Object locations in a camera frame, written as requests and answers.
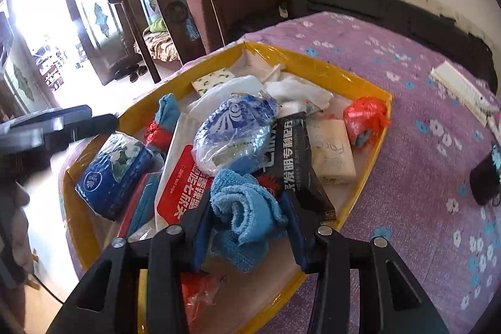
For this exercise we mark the black sofa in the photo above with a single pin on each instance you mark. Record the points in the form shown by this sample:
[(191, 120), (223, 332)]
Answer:
[(372, 1)]

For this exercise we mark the blue white plastic bag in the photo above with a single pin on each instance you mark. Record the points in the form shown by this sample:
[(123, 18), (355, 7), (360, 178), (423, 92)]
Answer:
[(235, 122)]

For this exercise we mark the green cloth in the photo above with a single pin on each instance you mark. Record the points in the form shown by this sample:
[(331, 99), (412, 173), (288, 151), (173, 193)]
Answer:
[(156, 25)]

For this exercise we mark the pack of colourful sponges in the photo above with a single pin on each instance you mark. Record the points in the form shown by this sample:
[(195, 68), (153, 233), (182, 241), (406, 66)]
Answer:
[(137, 208)]

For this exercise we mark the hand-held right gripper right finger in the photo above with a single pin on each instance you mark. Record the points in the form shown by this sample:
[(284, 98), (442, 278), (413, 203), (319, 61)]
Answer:
[(297, 236)]

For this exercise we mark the white cloth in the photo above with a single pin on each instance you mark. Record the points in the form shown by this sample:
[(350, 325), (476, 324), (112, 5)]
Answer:
[(297, 91)]

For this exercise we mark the dark wooden chair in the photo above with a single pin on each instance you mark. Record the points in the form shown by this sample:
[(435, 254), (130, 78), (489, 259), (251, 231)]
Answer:
[(172, 9)]

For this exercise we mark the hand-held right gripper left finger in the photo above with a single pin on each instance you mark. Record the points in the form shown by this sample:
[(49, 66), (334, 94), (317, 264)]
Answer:
[(200, 236)]

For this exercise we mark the person's left hand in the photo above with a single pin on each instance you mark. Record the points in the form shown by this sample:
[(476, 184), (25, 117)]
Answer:
[(17, 228)]

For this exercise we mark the blue tissue pack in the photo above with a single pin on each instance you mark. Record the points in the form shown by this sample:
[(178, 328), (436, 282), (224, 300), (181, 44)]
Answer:
[(113, 177)]

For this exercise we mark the brown armchair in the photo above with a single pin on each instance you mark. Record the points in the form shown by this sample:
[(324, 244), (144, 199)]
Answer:
[(242, 9)]

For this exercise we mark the red plastic bag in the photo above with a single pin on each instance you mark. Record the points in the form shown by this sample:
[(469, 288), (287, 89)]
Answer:
[(364, 115), (197, 295)]

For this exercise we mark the black packet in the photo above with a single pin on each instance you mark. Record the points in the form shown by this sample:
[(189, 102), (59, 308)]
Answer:
[(301, 177)]

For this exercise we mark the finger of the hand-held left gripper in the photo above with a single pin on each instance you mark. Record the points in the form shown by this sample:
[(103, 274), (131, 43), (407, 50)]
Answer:
[(54, 117), (86, 128)]

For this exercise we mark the white red wipes pack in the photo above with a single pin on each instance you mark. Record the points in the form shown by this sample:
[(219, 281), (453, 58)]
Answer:
[(180, 177)]

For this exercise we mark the dark slipper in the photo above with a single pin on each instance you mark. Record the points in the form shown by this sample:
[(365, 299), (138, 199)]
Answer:
[(122, 74), (137, 73)]

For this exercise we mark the beige block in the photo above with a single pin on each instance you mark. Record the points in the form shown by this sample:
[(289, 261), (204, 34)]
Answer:
[(332, 154)]

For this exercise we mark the yellow cardboard box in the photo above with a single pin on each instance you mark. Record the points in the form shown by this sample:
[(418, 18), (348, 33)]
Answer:
[(332, 70)]

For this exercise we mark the black electric motor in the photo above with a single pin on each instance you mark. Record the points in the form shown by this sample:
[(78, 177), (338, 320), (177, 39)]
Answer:
[(485, 177)]

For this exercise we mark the white notebook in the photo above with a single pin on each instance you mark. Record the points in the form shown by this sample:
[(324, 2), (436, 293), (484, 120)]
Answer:
[(458, 85)]

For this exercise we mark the white folded towel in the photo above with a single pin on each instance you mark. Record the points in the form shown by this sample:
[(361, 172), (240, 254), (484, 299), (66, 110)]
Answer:
[(231, 89)]

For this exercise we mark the blue rag with red tie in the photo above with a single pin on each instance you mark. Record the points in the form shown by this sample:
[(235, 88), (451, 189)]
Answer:
[(166, 115)]

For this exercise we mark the blue towel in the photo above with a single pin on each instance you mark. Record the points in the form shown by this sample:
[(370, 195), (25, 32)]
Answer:
[(242, 216)]

